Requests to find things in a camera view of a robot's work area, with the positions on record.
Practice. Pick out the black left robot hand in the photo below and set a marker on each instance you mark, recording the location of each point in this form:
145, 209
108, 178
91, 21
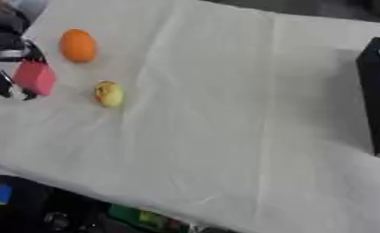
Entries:
5, 39

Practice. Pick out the yellow red toy fruit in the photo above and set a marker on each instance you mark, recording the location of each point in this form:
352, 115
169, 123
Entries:
109, 94

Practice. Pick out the black box white inside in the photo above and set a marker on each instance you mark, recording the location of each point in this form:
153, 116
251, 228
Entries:
372, 91

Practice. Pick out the orange toy fruit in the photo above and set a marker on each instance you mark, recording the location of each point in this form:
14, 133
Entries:
77, 45

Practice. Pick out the green object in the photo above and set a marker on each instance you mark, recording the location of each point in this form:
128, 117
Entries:
140, 216

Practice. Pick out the pink block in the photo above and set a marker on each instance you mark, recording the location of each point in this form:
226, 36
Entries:
35, 77

